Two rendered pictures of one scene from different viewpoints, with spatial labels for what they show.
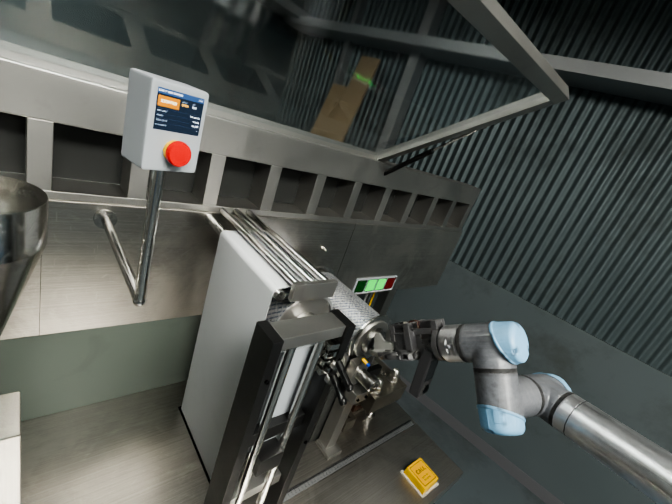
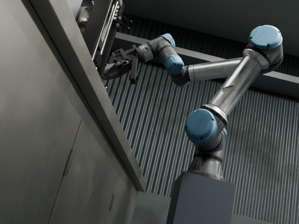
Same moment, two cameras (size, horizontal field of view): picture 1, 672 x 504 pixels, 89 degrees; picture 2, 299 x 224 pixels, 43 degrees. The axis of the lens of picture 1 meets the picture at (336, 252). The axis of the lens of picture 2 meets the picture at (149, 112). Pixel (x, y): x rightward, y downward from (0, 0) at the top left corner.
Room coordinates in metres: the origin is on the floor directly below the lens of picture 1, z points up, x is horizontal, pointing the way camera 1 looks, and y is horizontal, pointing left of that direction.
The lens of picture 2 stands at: (-0.62, 0.43, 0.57)
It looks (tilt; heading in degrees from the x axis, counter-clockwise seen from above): 21 degrees up; 327
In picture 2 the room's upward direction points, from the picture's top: 14 degrees clockwise
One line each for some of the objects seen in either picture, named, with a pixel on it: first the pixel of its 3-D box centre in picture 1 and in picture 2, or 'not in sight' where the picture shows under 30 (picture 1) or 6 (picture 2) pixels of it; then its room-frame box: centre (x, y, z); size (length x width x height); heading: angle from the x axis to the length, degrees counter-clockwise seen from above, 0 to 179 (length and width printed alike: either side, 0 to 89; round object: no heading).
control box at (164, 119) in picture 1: (168, 126); not in sight; (0.41, 0.24, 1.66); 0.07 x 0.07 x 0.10; 61
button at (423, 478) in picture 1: (421, 475); not in sight; (0.74, -0.44, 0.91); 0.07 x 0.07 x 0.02; 47
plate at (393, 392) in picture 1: (348, 357); not in sight; (1.03, -0.17, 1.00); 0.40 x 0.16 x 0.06; 47
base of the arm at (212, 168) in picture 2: not in sight; (205, 170); (0.44, -0.59, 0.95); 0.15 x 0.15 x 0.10
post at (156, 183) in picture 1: (148, 237); not in sight; (0.41, 0.24, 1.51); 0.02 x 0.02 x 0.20
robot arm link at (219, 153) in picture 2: not in sight; (210, 142); (0.43, -0.58, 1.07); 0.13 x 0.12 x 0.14; 121
